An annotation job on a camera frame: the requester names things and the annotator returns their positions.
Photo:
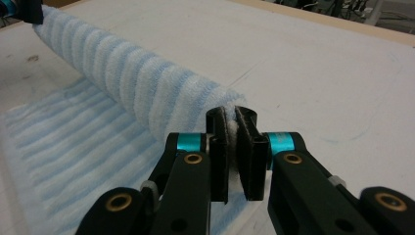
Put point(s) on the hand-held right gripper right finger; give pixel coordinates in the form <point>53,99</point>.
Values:
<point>249,156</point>

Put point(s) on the white desk frame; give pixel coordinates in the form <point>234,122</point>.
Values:
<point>373,11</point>

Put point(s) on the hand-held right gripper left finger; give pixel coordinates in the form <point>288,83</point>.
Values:
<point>218,156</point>

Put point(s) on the blue striped towel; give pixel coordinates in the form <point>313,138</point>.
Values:
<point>130,78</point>

